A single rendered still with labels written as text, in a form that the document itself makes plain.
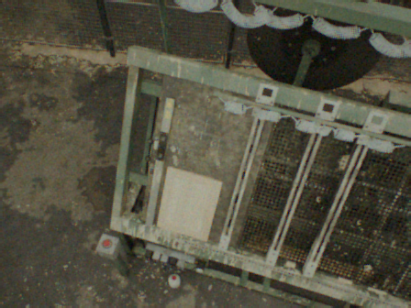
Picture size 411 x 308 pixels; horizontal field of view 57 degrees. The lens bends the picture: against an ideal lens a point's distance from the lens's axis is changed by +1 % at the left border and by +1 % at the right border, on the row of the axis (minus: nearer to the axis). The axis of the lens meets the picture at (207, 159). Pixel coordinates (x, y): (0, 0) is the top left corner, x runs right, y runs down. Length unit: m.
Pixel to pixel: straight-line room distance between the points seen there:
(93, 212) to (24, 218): 0.63
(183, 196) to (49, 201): 1.79
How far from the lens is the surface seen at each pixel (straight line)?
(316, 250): 2.61
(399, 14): 2.29
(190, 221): 2.65
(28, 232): 3.94
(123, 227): 2.81
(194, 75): 2.16
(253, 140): 2.28
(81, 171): 4.05
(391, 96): 2.46
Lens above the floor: 3.48
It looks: 61 degrees down
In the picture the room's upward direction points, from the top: 6 degrees clockwise
